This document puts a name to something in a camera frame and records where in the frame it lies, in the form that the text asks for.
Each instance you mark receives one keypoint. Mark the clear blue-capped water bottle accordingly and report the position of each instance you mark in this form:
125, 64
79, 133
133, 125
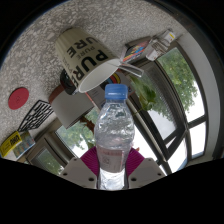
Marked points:
114, 133

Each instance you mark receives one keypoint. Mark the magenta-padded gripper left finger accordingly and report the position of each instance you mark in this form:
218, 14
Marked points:
78, 171

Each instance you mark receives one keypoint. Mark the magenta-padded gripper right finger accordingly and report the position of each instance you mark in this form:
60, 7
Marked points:
146, 171

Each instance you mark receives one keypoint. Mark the long yellow box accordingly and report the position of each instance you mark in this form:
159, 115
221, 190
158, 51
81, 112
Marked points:
9, 144

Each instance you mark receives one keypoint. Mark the black colourful-print booklet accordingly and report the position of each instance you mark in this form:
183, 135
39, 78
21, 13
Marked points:
136, 50

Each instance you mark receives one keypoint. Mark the clear plastic packet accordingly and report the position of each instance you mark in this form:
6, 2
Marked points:
160, 45

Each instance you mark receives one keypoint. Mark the light blue patterned box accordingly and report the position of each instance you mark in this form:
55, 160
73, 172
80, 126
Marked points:
25, 145

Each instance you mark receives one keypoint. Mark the black lattice trivet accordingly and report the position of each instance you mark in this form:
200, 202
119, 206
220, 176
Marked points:
35, 116

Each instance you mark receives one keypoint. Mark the dark-framed window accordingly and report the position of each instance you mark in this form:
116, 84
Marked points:
150, 128

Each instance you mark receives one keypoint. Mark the flat round red coaster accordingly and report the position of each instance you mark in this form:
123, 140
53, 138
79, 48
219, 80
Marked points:
18, 98

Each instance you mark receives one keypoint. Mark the cream mug with black lettering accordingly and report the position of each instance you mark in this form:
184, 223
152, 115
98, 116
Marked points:
83, 56

